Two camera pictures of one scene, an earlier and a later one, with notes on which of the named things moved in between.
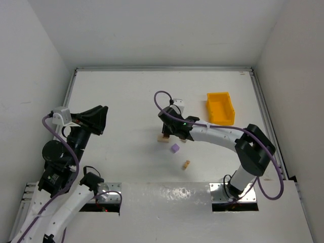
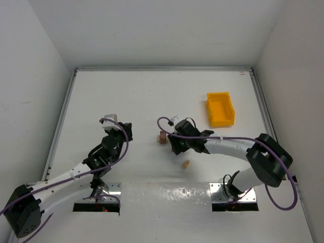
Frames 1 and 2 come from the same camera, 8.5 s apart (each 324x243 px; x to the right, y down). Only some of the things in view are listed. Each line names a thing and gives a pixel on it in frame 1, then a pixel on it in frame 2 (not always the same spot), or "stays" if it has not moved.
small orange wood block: [187, 163] stays
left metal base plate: [109, 197] stays
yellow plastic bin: [220, 110] stays
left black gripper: [86, 124] -> [126, 130]
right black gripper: [167, 130] -> [173, 145]
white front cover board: [181, 212] stays
